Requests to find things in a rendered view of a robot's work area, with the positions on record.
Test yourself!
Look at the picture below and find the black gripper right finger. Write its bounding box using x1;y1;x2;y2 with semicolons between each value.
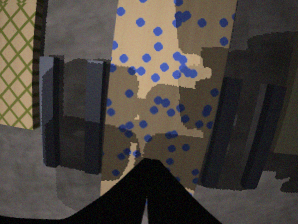
148;160;222;224

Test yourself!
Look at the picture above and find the tan strip with blue dots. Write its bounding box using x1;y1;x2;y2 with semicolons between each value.
100;0;237;197

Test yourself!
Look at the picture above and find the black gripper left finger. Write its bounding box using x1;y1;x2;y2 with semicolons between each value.
0;159;152;224

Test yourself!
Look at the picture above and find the pale yellow flat strip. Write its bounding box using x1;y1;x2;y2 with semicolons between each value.
270;24;298;156

